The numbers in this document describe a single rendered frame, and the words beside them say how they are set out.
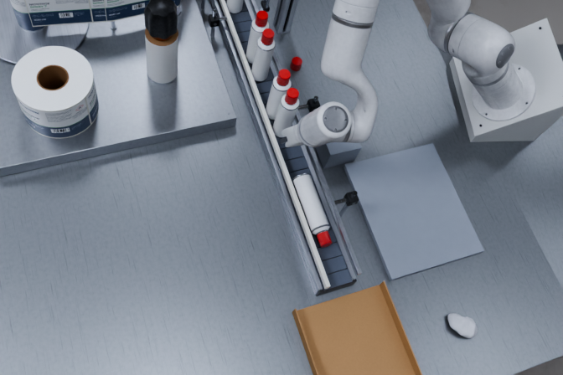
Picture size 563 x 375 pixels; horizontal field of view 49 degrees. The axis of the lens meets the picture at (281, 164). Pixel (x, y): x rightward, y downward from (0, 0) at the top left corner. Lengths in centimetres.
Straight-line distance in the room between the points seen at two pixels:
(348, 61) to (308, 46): 72
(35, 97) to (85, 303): 53
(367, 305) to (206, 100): 74
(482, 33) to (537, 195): 63
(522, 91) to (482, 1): 172
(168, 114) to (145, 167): 17
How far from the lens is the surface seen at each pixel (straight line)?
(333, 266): 167
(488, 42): 163
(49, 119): 169
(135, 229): 170
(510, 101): 197
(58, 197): 176
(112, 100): 182
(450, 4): 152
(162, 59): 174
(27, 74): 172
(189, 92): 183
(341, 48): 133
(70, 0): 186
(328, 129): 137
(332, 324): 168
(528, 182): 206
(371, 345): 169
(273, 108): 176
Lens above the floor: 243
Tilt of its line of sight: 62 degrees down
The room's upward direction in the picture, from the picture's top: 20 degrees clockwise
